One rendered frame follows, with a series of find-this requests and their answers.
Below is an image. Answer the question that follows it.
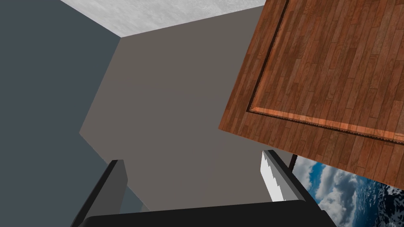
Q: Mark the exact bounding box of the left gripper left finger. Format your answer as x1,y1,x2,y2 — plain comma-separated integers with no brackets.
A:
70,159,128,227

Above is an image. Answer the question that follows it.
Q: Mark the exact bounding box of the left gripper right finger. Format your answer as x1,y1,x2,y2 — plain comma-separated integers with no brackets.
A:
260,149,323,212

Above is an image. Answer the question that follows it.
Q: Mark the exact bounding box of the sky and clouds picture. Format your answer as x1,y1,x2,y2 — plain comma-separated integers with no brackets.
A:
289,154,404,227

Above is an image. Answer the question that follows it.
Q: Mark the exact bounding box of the brown wooden door leaf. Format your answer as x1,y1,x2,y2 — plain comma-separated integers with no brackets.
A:
218,0,404,191

